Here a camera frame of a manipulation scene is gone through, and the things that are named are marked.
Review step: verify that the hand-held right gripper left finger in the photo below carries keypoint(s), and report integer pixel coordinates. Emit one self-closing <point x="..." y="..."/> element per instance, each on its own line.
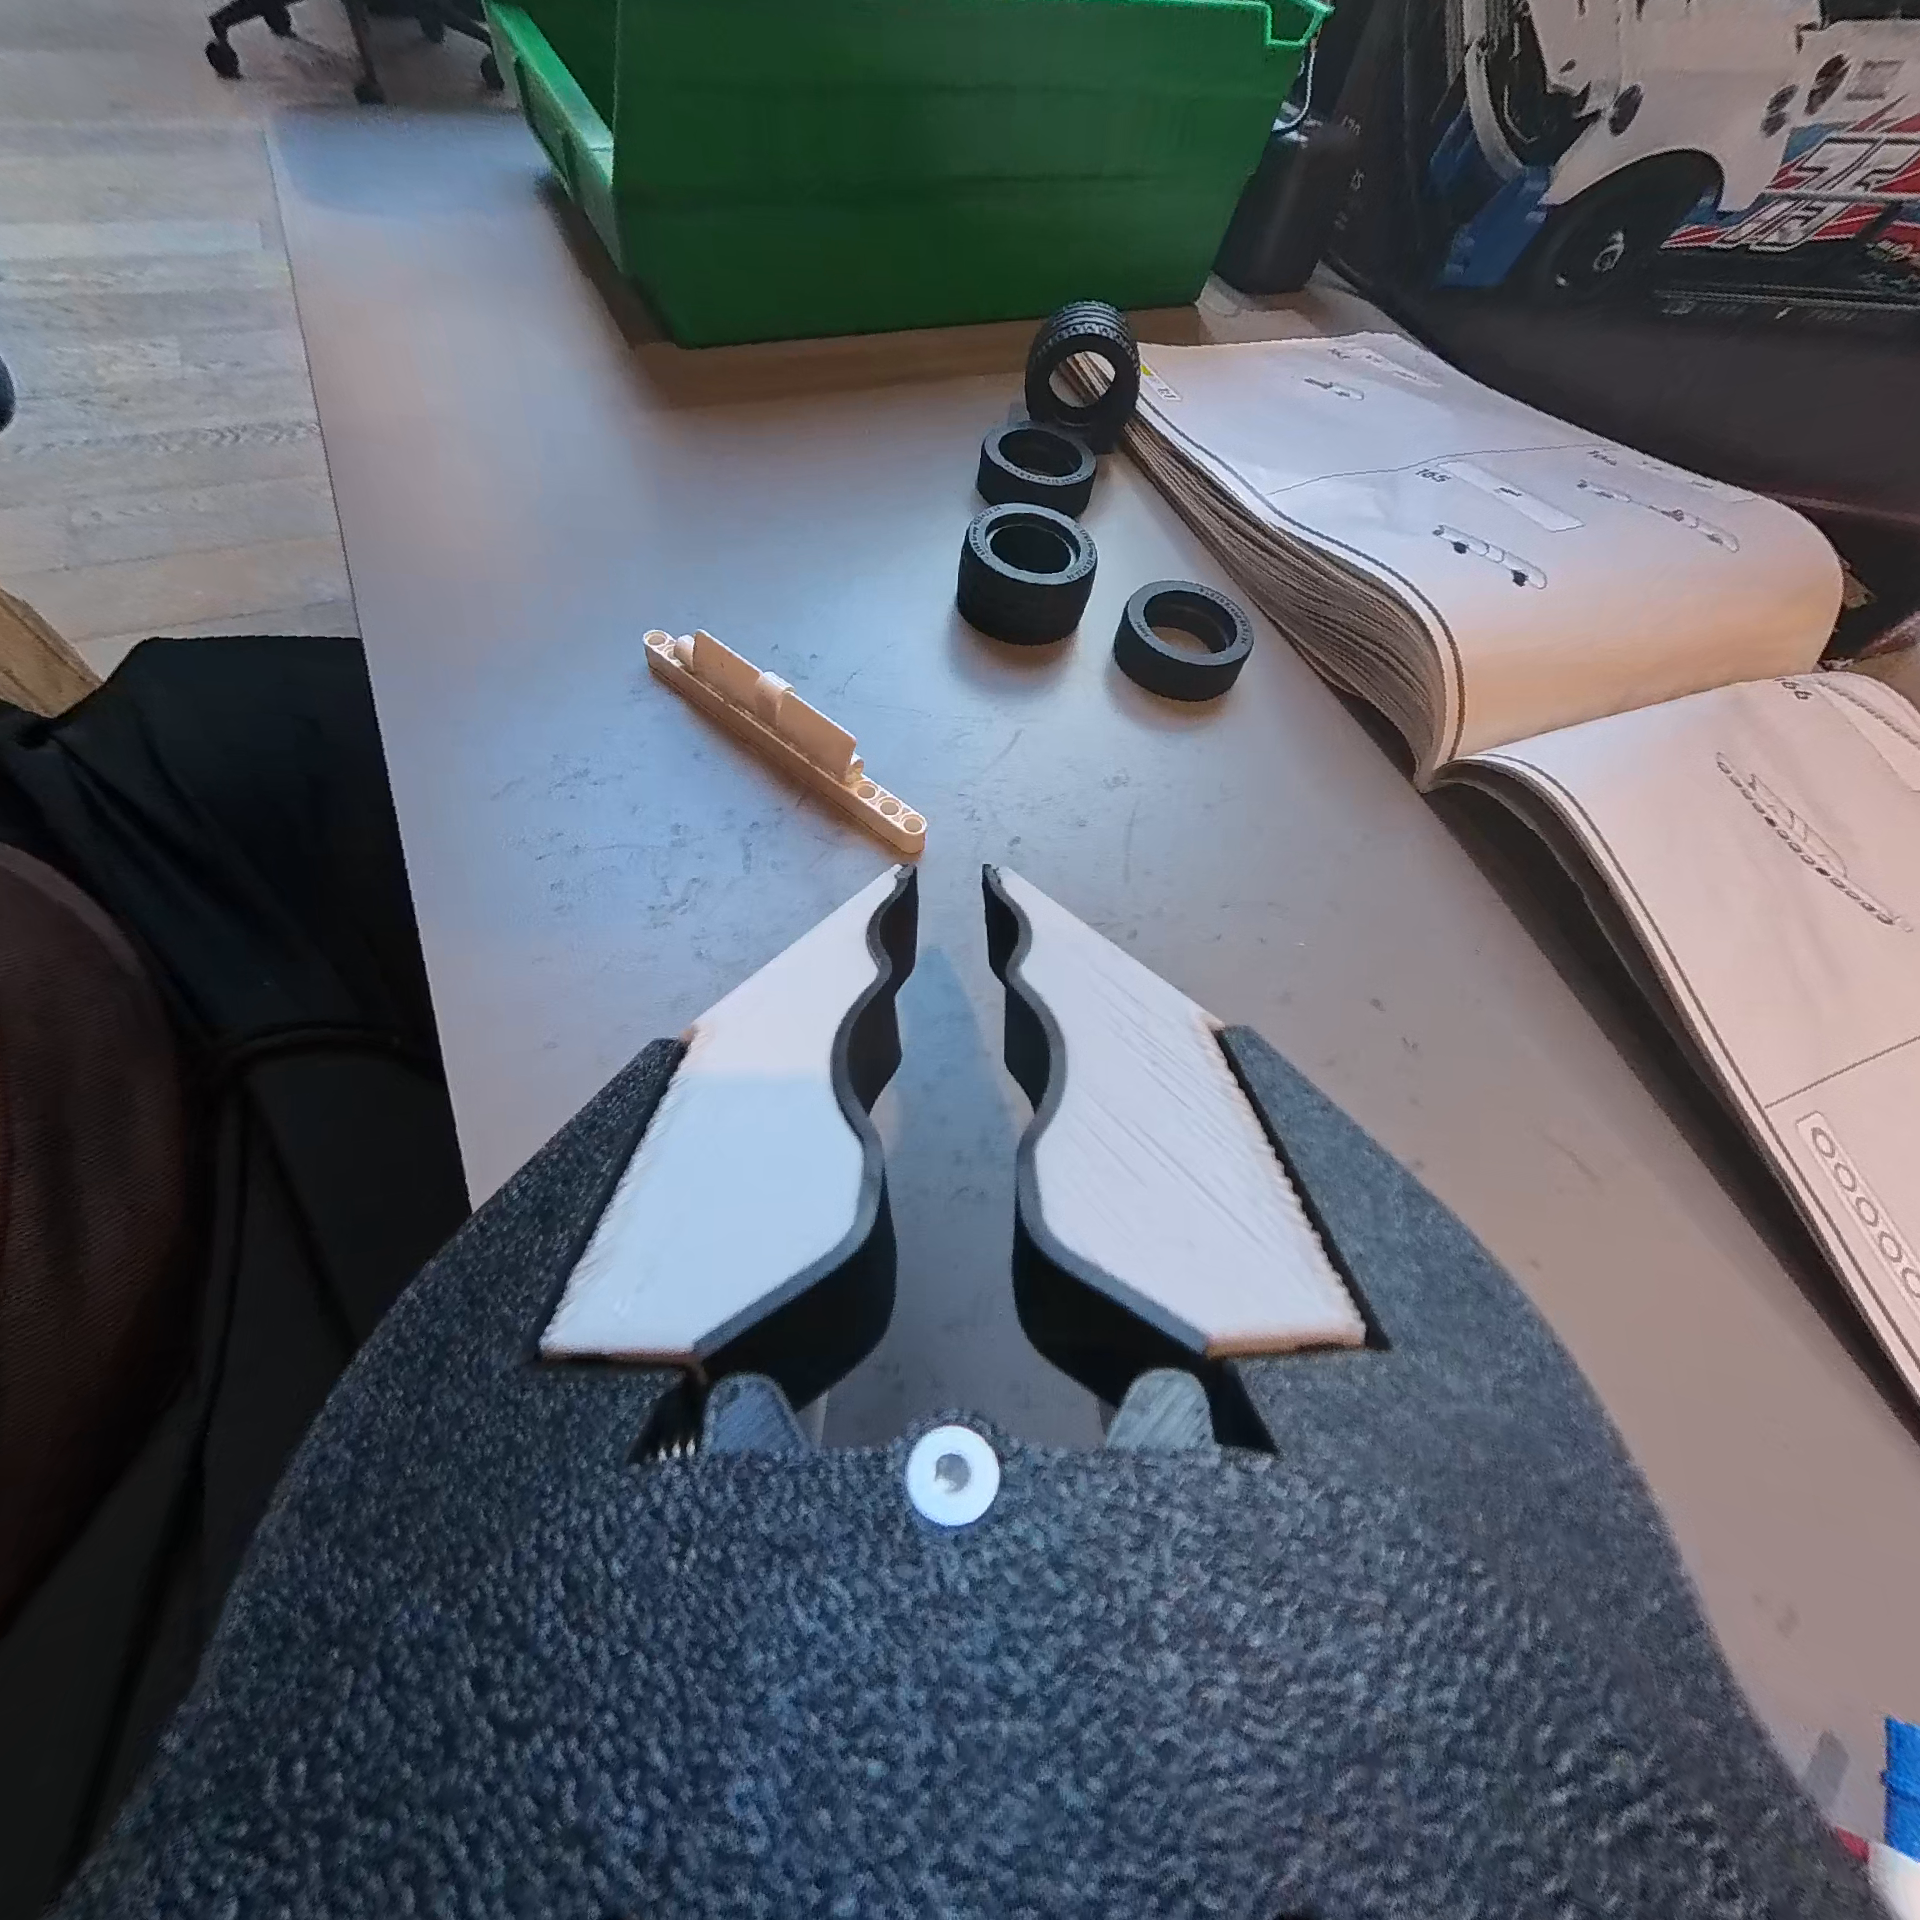
<point x="733" y="1185"/>

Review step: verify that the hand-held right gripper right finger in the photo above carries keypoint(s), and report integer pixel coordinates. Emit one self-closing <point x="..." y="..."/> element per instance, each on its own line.
<point x="1185" y="1185"/>

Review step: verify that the long white brick beam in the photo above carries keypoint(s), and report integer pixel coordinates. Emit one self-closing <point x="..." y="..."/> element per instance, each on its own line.
<point x="779" y="735"/>

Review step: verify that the grey desk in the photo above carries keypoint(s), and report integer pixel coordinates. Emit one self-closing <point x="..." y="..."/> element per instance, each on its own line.
<point x="628" y="931"/>

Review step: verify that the narrow black rubber tire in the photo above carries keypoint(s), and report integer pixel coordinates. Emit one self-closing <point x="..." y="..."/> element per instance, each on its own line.
<point x="1001" y="481"/>
<point x="1155" y="669"/>

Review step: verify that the black jacket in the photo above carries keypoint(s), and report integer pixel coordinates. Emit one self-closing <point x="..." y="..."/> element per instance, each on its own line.
<point x="269" y="839"/>

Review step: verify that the wide black rubber tire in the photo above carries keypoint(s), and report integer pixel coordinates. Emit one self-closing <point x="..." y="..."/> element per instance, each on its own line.
<point x="990" y="600"/>
<point x="1102" y="345"/>

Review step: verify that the person's torso in brown shirt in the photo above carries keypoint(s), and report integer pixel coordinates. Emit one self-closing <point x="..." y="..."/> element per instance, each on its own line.
<point x="89" y="1201"/>

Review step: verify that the open instruction booklet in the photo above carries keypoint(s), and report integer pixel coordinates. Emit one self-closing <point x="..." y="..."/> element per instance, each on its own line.
<point x="1574" y="569"/>

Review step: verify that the green storage bin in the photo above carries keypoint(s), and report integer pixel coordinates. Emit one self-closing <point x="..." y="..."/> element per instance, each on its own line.
<point x="901" y="181"/>

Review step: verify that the race car print box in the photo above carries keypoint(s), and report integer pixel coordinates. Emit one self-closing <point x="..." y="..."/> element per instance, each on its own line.
<point x="1651" y="225"/>

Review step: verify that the office chair wheel base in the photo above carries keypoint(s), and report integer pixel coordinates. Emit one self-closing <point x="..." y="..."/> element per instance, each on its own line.
<point x="428" y="45"/>
<point x="248" y="30"/>

